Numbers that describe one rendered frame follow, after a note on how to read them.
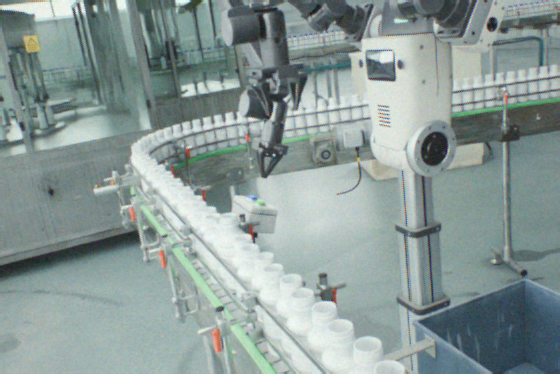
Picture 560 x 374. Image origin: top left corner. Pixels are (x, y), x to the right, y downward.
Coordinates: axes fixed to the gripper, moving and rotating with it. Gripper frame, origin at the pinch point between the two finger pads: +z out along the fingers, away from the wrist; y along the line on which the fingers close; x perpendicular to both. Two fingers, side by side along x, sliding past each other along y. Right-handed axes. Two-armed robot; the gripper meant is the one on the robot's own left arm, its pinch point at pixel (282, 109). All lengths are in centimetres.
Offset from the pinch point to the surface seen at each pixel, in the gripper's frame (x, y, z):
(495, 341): -22, 35, 57
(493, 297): -22, 35, 46
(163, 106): 522, 74, 54
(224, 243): -1.7, -17.5, 25.2
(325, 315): -43, -15, 24
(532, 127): 113, 189, 53
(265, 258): -16.0, -13.8, 24.6
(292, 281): -27.9, -13.6, 24.8
